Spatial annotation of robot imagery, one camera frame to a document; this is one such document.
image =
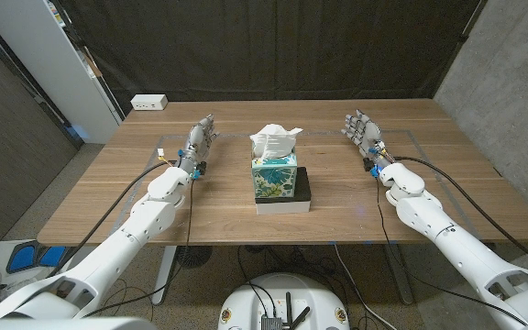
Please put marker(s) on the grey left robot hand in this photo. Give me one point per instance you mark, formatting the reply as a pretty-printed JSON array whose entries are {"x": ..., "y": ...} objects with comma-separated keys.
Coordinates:
[{"x": 195, "y": 144}]

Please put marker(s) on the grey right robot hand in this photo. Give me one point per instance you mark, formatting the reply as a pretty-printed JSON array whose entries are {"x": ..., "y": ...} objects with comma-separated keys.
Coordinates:
[{"x": 368, "y": 135}]

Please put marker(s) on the white tissue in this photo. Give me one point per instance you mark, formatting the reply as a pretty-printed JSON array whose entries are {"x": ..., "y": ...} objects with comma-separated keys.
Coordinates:
[{"x": 273, "y": 139}]

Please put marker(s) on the teal floral tissue box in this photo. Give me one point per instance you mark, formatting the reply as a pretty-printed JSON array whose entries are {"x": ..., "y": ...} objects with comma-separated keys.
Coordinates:
[{"x": 273, "y": 179}]

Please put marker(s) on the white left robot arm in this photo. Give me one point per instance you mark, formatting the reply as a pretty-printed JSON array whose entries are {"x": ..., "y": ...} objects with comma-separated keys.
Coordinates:
[{"x": 122, "y": 247}]

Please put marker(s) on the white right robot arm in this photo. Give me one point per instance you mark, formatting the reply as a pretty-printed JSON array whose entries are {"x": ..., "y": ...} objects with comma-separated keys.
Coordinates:
[{"x": 452, "y": 247}]

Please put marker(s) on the black box with white base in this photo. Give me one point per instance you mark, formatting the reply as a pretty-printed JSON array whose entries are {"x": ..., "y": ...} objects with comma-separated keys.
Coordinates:
[{"x": 303, "y": 192}]

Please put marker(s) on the white power strip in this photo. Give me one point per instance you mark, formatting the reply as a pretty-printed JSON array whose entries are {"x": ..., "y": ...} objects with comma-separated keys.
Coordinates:
[{"x": 148, "y": 102}]

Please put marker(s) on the backdrop stand pole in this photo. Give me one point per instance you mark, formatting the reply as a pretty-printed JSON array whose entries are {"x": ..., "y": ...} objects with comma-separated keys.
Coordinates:
[
  {"x": 463, "y": 37},
  {"x": 108, "y": 94}
]

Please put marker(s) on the black round fan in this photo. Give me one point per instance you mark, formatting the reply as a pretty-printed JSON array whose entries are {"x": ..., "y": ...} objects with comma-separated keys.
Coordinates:
[{"x": 193, "y": 256}]

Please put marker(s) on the black backdrop curtain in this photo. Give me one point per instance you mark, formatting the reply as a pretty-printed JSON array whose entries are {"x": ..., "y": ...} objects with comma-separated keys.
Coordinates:
[{"x": 268, "y": 46}]

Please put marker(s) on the white table leg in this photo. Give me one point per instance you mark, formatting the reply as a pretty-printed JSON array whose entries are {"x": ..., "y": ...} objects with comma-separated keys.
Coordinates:
[{"x": 165, "y": 270}]

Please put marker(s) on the grey table leg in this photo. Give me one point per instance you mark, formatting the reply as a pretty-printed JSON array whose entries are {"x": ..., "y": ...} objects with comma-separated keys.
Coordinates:
[{"x": 401, "y": 279}]

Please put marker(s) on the white cabinet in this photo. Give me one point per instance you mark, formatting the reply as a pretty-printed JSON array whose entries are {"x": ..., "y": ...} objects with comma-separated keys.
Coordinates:
[{"x": 48, "y": 59}]

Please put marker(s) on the white robot torso base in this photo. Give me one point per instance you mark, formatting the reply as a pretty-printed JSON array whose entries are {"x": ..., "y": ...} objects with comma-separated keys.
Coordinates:
[{"x": 300, "y": 293}]

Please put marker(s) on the black antenna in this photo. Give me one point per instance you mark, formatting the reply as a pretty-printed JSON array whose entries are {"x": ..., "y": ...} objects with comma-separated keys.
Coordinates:
[
  {"x": 301, "y": 317},
  {"x": 288, "y": 307}
]

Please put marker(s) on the black router device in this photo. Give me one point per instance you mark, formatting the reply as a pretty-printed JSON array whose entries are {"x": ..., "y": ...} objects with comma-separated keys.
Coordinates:
[{"x": 271, "y": 323}]

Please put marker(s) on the white platform with blue pads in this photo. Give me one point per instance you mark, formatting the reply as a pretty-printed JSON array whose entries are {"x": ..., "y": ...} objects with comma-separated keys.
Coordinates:
[{"x": 21, "y": 257}]

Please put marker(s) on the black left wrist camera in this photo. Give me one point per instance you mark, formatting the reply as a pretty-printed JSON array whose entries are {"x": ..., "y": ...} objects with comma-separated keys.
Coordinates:
[{"x": 201, "y": 168}]

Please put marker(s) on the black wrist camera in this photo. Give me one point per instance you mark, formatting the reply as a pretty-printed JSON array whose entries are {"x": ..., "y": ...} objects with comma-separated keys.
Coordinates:
[
  {"x": 367, "y": 164},
  {"x": 201, "y": 168}
]

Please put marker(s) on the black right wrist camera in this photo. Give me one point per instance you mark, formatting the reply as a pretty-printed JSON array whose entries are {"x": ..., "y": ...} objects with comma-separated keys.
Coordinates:
[{"x": 367, "y": 164}]

